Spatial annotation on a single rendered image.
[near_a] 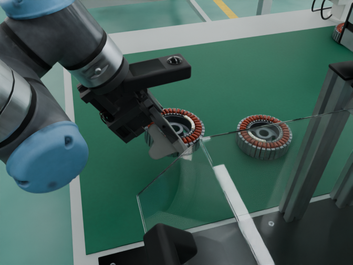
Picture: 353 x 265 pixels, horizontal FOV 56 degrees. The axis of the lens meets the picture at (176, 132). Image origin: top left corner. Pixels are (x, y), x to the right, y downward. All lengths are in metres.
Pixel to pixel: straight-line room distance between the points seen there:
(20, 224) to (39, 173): 1.29
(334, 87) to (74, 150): 0.29
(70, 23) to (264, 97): 0.56
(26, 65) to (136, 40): 0.71
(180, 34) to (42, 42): 0.75
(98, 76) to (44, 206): 1.21
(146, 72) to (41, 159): 0.25
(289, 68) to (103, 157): 0.58
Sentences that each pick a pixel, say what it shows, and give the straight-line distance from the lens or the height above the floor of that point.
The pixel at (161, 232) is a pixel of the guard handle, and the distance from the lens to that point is 0.22.
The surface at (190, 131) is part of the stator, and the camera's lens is 0.63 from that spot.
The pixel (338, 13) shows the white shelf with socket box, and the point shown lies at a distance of 1.35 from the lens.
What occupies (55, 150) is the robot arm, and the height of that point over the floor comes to 1.04.
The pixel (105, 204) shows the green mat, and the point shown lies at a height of 0.75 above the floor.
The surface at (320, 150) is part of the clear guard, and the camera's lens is 0.28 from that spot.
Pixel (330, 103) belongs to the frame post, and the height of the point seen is 1.01.
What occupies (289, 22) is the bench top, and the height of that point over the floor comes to 0.75.
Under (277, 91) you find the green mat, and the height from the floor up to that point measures 0.75.
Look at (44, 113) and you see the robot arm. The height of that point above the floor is 1.06.
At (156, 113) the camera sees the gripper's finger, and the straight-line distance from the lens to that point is 0.52.
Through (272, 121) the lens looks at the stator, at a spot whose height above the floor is 0.78.
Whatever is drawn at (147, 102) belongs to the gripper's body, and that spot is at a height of 0.94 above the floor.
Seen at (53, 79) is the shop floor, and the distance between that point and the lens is 2.40.
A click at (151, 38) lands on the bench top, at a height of 0.75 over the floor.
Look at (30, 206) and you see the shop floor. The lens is 1.65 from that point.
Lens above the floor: 1.25
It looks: 43 degrees down
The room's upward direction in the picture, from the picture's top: straight up
